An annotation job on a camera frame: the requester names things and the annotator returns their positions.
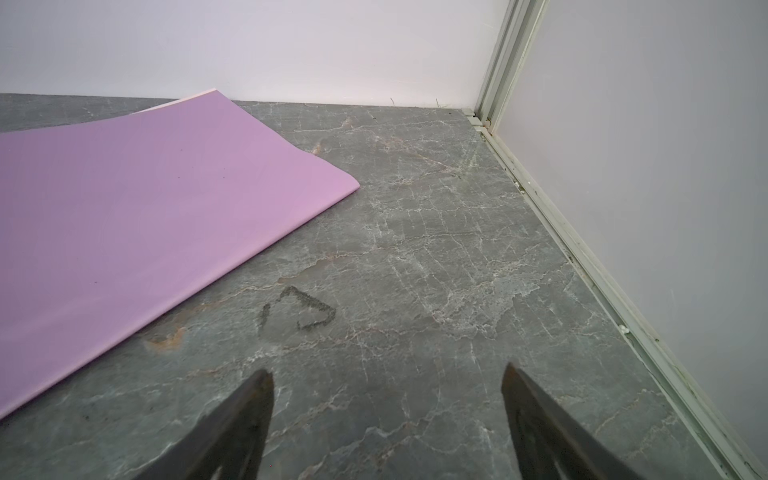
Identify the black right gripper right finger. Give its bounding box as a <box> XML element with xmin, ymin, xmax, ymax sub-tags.
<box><xmin>501</xmin><ymin>363</ymin><xmax>640</xmax><ymax>480</ymax></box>

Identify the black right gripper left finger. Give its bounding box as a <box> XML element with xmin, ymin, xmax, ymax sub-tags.
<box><xmin>137</xmin><ymin>369</ymin><xmax>275</xmax><ymax>479</ymax></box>

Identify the pink purple wrapping paper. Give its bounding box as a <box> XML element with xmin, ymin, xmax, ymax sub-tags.
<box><xmin>1</xmin><ymin>90</ymin><xmax>359</xmax><ymax>415</ymax></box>

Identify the aluminium enclosure frame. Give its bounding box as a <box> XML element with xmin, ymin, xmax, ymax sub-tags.
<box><xmin>476</xmin><ymin>1</ymin><xmax>767</xmax><ymax>479</ymax></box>

